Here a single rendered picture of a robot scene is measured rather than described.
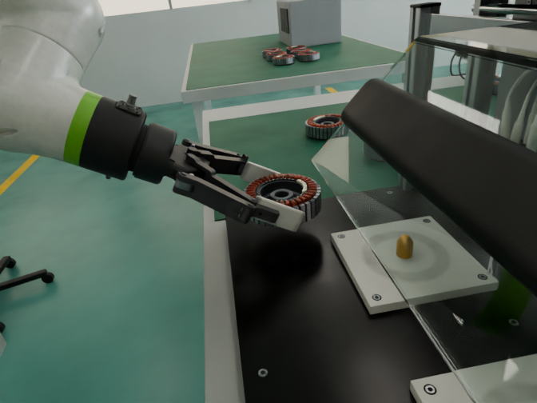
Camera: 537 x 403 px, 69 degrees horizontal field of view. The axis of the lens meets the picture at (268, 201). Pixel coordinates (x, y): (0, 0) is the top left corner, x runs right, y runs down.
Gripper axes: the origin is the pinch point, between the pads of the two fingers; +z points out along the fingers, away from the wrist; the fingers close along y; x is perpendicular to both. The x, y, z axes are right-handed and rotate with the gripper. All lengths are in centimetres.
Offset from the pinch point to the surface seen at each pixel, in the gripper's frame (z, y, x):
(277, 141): 9.7, 44.5, 3.3
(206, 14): -7, 436, -3
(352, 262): 8.1, -11.9, 0.3
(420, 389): 7.8, -29.9, 0.4
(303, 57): 36, 152, -15
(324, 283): 5.2, -13.4, 3.4
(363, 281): 8.1, -15.5, 0.3
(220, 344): -5.2, -17.7, 12.1
